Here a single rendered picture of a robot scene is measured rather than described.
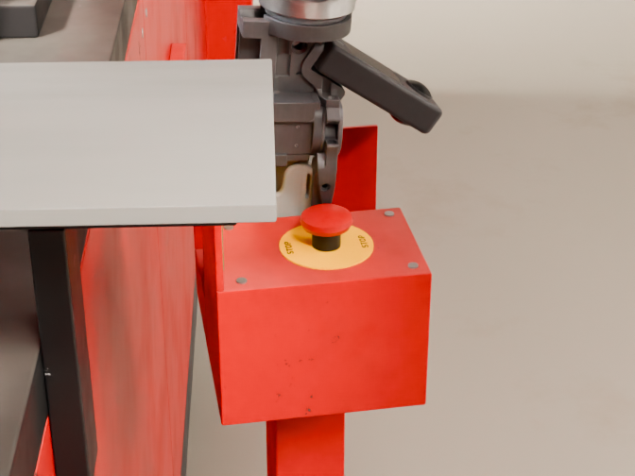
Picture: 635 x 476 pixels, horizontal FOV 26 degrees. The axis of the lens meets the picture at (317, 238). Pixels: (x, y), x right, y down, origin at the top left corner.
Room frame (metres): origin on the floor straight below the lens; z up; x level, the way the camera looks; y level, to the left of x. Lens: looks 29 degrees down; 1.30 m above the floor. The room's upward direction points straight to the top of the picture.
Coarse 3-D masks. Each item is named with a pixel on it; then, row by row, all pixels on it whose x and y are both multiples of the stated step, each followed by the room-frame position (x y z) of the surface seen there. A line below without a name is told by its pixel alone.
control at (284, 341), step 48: (336, 192) 1.06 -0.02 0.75; (240, 240) 0.92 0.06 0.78; (384, 240) 0.92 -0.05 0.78; (240, 288) 0.85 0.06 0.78; (288, 288) 0.85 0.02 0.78; (336, 288) 0.86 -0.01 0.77; (384, 288) 0.86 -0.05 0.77; (240, 336) 0.85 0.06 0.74; (288, 336) 0.85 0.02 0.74; (336, 336) 0.86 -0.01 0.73; (384, 336) 0.86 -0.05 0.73; (240, 384) 0.85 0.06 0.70; (288, 384) 0.85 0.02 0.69; (336, 384) 0.86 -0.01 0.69; (384, 384) 0.86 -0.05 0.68
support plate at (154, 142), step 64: (0, 64) 0.73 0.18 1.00; (64, 64) 0.73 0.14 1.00; (128, 64) 0.73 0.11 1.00; (192, 64) 0.73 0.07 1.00; (256, 64) 0.73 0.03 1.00; (0, 128) 0.64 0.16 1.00; (64, 128) 0.64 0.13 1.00; (128, 128) 0.64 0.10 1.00; (192, 128) 0.64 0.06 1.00; (256, 128) 0.64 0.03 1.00; (0, 192) 0.57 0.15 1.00; (64, 192) 0.57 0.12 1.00; (128, 192) 0.57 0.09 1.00; (192, 192) 0.57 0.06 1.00; (256, 192) 0.57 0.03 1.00
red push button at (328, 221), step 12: (324, 204) 0.92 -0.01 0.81; (300, 216) 0.91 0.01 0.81; (312, 216) 0.90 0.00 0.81; (324, 216) 0.90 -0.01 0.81; (336, 216) 0.90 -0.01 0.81; (348, 216) 0.91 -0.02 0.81; (312, 228) 0.89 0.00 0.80; (324, 228) 0.89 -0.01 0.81; (336, 228) 0.89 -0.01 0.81; (348, 228) 0.90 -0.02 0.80; (312, 240) 0.91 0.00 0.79; (324, 240) 0.90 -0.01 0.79; (336, 240) 0.90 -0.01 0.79
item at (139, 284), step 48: (144, 0) 1.38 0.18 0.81; (192, 0) 2.31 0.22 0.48; (144, 48) 1.35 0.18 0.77; (192, 48) 2.24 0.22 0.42; (96, 240) 0.88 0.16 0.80; (144, 240) 1.21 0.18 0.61; (192, 240) 1.97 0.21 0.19; (96, 288) 0.86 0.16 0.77; (144, 288) 1.18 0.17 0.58; (192, 288) 1.91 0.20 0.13; (96, 336) 0.84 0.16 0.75; (144, 336) 1.15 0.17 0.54; (192, 336) 1.89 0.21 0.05; (96, 384) 0.81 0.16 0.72; (144, 384) 1.11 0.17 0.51; (48, 432) 0.62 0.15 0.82; (96, 432) 0.79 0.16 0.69; (144, 432) 1.08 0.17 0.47
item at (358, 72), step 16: (336, 48) 0.99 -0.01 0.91; (352, 48) 1.02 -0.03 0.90; (320, 64) 0.99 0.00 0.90; (336, 64) 0.99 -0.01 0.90; (352, 64) 0.99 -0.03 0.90; (368, 64) 1.00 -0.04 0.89; (336, 80) 0.99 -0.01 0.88; (352, 80) 0.99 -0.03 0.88; (368, 80) 0.99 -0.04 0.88; (384, 80) 1.00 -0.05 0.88; (400, 80) 1.02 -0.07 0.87; (368, 96) 0.99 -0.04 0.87; (384, 96) 1.00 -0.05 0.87; (400, 96) 1.00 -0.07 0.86; (416, 96) 1.00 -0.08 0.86; (432, 96) 1.03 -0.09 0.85; (400, 112) 1.00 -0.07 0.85; (416, 112) 1.00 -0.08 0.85; (432, 112) 1.00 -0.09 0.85; (416, 128) 1.00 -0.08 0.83
